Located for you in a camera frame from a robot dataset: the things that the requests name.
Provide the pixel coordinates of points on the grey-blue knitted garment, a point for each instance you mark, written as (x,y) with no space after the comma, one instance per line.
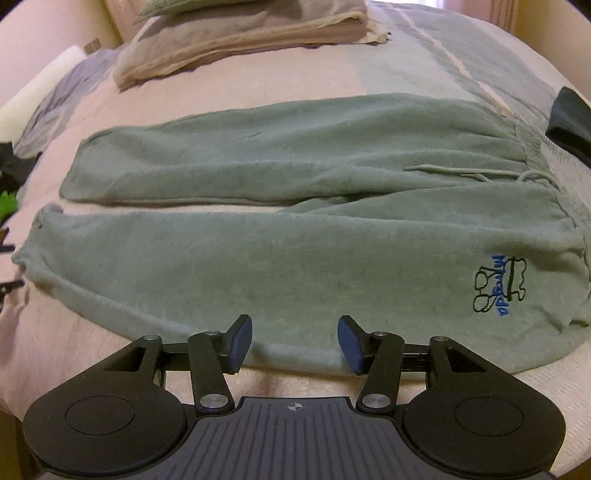
(277,258)

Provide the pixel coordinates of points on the white cushion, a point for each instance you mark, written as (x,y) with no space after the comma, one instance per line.
(30,104)

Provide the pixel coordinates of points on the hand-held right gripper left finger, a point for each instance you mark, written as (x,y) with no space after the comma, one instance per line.
(241,344)

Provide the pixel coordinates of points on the grey-green ribbed pillow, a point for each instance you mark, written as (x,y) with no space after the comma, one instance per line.
(184,7)

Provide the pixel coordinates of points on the black object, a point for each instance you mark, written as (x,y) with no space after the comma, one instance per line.
(14,166)

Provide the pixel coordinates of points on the blue-grey patterned cloth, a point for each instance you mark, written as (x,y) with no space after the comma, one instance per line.
(62,99)

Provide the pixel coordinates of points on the green object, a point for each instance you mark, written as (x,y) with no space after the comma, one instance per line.
(7,207)

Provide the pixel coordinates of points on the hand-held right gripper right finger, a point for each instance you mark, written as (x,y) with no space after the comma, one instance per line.
(349,344)

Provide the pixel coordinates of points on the pale striped blanket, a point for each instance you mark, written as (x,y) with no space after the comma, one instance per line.
(415,60)

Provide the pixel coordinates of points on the black cloth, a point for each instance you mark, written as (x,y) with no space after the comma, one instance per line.
(570,124)

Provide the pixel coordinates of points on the pink bedspread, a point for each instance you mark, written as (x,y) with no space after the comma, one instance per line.
(92,332)

